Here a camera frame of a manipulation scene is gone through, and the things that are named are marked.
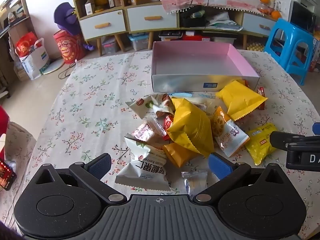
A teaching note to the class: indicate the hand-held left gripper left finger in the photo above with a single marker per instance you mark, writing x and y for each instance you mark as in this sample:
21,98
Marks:
100,166

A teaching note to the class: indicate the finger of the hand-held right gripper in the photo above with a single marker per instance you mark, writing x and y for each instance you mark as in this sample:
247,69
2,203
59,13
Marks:
287,137
316,127

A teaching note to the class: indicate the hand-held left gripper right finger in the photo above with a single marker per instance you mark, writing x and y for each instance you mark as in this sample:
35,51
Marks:
218,166

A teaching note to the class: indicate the small clear snack packet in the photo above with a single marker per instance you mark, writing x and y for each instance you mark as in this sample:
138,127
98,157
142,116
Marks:
196,182

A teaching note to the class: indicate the small yellow printed packet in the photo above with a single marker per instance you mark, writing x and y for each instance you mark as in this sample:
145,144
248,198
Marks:
260,142

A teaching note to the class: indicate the white orange chip packet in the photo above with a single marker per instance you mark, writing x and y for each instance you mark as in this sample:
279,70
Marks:
228,135

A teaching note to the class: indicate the mustard snack packet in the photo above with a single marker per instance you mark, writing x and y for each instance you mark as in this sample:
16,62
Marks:
178,155

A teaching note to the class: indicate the red white snack packet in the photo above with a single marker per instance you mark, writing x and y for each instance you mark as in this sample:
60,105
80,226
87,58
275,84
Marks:
262,97

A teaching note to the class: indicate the white nut snack packet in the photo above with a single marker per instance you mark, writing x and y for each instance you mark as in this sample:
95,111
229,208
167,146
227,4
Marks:
147,170
147,103

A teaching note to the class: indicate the plain yellow snack packet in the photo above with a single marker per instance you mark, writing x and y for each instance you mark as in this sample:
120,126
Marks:
240,97
190,125

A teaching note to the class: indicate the pink clear snack packet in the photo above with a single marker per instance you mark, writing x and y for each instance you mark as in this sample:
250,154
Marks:
147,130

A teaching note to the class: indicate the small red snack packet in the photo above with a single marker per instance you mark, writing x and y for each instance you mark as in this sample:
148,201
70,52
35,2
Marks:
168,123

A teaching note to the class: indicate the clear blue bread packet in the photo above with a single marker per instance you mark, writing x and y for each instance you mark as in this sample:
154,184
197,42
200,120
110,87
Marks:
197,100

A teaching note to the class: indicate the orange snack packet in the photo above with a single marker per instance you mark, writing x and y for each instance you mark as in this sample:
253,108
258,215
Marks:
243,82

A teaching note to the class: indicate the pink cardboard box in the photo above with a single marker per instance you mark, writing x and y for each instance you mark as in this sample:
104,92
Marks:
190,60

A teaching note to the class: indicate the floral tablecloth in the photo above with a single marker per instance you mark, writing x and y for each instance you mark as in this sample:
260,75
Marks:
87,100

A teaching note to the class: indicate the dark phone red screen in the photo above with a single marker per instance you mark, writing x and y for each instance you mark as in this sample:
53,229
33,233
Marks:
6,175

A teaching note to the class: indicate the yellow egg tray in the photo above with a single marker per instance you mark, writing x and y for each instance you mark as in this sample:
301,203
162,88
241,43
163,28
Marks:
255,47

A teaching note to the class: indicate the red chair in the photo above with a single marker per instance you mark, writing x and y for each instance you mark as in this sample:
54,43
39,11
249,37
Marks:
3,130

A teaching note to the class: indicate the blue plastic stool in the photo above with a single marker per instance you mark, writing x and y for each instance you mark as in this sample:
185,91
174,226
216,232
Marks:
287,27

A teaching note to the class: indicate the round white stand base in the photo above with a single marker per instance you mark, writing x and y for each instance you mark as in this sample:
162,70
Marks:
53,67

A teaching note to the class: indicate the black microwave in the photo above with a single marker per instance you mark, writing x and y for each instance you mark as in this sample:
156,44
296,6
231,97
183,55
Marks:
301,15

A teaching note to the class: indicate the white storage bin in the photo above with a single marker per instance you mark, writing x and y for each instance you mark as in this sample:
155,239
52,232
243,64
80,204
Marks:
223,41

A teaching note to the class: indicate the clear storage bin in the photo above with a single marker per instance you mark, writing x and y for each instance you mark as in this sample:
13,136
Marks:
110,46

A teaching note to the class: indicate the red patterned bag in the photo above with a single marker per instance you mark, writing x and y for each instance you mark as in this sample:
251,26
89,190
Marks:
67,50

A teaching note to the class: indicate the white shopping bag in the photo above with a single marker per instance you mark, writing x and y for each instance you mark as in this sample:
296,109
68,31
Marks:
35,62

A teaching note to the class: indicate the white printer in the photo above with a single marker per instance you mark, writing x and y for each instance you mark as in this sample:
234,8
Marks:
308,2

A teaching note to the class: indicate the white printed carton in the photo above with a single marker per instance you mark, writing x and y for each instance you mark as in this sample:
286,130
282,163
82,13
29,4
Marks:
282,6

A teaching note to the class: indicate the clear bin blue lid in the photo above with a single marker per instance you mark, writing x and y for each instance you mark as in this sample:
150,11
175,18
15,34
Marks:
138,43

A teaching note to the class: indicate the low wooden console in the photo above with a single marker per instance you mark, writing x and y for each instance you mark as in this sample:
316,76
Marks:
239,17

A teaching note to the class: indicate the red flat box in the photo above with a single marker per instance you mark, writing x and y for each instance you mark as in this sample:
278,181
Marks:
197,38

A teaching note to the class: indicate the pile of papers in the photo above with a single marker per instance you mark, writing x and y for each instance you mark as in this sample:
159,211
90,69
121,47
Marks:
222,20

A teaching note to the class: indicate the wooden drawer cabinet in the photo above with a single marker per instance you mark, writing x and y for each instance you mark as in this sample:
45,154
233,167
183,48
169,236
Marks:
151,41

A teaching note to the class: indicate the black flat device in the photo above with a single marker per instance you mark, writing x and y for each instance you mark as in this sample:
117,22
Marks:
171,33

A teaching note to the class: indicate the red gift bag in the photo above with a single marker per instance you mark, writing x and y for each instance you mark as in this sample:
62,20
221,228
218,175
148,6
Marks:
25,45

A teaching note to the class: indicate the black storage box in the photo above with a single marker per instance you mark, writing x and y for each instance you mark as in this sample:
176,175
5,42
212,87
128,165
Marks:
192,22

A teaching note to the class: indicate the pink cloth runner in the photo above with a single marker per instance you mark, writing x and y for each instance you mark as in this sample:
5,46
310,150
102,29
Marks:
225,2

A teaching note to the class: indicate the purple plush toy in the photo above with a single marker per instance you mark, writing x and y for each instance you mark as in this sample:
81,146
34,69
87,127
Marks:
65,17

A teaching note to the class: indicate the wooden desk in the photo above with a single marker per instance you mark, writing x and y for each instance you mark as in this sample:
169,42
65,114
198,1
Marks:
23,28

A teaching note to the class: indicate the small white box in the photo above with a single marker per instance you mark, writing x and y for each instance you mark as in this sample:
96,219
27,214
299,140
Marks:
89,8

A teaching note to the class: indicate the yellow orange toy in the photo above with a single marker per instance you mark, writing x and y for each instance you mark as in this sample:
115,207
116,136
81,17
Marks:
100,2

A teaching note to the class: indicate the small brown box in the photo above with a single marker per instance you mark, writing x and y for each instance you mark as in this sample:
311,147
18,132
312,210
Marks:
111,1

